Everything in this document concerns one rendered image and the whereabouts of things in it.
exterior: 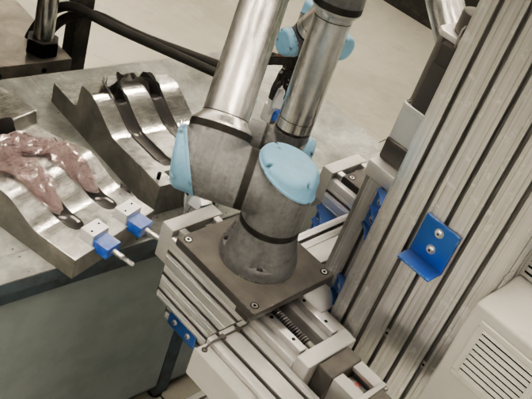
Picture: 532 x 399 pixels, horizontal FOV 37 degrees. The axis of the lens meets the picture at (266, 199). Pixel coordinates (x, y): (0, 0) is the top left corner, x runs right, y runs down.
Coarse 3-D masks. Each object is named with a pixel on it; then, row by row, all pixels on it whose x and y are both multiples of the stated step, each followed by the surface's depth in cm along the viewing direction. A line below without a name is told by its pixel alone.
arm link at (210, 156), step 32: (256, 0) 140; (288, 0) 144; (256, 32) 140; (224, 64) 140; (256, 64) 140; (224, 96) 139; (256, 96) 143; (192, 128) 139; (224, 128) 137; (192, 160) 137; (224, 160) 137; (192, 192) 140; (224, 192) 138
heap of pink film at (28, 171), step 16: (0, 144) 180; (16, 144) 182; (32, 144) 183; (48, 144) 183; (64, 144) 180; (0, 160) 176; (16, 160) 176; (32, 160) 175; (64, 160) 180; (80, 160) 182; (16, 176) 171; (32, 176) 171; (48, 176) 174; (80, 176) 180; (32, 192) 171; (48, 192) 172; (96, 192) 182; (48, 208) 172
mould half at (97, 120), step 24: (72, 96) 210; (96, 96) 199; (144, 96) 207; (168, 96) 211; (72, 120) 209; (96, 120) 200; (120, 120) 200; (144, 120) 204; (96, 144) 203; (120, 144) 195; (168, 144) 200; (120, 168) 196; (144, 168) 189; (168, 168) 192; (144, 192) 191; (168, 192) 189
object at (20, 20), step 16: (0, 0) 254; (0, 16) 246; (16, 16) 249; (0, 32) 239; (16, 32) 241; (0, 48) 232; (16, 48) 234; (0, 64) 225; (16, 64) 228; (32, 64) 231; (48, 64) 234; (64, 64) 238
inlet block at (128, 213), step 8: (128, 200) 179; (120, 208) 176; (128, 208) 177; (136, 208) 178; (120, 216) 176; (128, 216) 176; (136, 216) 178; (144, 216) 179; (128, 224) 177; (136, 224) 176; (144, 224) 177; (136, 232) 176; (144, 232) 177; (152, 232) 177
